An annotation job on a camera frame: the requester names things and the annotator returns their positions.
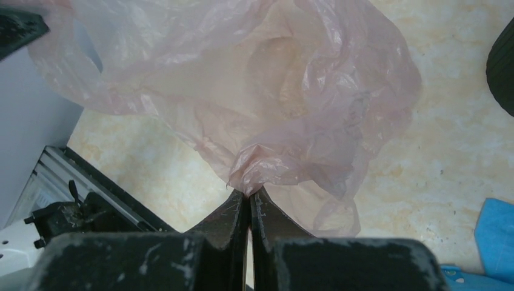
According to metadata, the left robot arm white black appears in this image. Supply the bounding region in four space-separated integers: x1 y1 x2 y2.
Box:
1 5 82 290

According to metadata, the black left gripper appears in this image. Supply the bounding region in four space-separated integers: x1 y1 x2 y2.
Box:
1 5 50 61

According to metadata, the translucent pink trash bag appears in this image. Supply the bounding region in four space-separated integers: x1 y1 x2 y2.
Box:
19 1 421 236

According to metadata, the aluminium frame rail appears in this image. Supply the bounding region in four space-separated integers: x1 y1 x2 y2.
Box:
6 146 150 230

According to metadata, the blue cartoon printed bag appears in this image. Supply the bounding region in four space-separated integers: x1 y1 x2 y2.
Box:
441 198 513 290

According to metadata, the black plastic trash bin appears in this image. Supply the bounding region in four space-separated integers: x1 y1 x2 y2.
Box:
486 19 513 116

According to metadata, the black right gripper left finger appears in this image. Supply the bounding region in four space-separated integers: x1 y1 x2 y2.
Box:
186 190 249 290

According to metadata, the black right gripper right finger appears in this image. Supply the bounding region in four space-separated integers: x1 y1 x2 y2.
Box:
250 187 313 290

